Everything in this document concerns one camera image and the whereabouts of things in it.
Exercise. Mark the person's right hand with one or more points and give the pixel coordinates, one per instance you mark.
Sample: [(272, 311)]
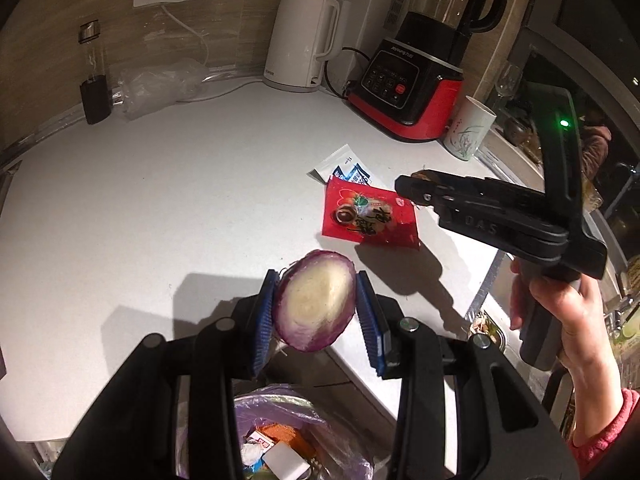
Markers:
[(586, 350)]

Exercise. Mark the blue white milk carton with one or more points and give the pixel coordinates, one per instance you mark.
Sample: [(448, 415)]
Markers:
[(253, 449)]

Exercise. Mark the orange foam net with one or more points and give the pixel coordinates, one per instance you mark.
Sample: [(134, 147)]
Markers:
[(290, 436)]

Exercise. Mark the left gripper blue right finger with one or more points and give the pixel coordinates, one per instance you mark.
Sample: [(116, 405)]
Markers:
[(374, 326)]

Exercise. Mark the clear crumpled plastic bag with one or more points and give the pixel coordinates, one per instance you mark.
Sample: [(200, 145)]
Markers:
[(147, 89)]

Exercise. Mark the purple onion half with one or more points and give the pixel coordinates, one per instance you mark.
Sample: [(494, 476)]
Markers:
[(315, 300)]

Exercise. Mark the white blue sachet wrapper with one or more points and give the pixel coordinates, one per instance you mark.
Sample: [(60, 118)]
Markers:
[(345, 165)]

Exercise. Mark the person's right forearm red sleeve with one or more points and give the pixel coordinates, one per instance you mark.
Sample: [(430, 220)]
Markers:
[(605, 442)]

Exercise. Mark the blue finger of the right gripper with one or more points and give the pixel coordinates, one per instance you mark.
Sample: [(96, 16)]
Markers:
[(425, 182)]

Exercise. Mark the white floral ceramic cup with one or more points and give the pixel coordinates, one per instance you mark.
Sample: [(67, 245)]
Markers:
[(468, 128)]

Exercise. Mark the red black blender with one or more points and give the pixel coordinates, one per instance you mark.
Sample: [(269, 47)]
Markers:
[(413, 80)]

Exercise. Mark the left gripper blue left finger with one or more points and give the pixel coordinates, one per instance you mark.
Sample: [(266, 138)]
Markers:
[(263, 320)]

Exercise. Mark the glass soy sauce bottle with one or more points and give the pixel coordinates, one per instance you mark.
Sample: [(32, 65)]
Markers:
[(96, 94)]

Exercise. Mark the wine glass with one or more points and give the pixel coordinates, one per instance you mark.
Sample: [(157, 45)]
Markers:
[(507, 84)]

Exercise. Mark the white electric kettle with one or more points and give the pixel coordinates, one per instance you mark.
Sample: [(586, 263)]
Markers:
[(306, 34)]

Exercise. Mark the brown walnut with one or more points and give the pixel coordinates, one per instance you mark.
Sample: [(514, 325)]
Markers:
[(420, 175)]

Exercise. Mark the purple lined trash bin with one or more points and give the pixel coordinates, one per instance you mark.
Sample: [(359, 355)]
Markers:
[(331, 446)]

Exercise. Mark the red snack wrapper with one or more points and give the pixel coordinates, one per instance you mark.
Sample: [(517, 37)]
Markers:
[(366, 215)]

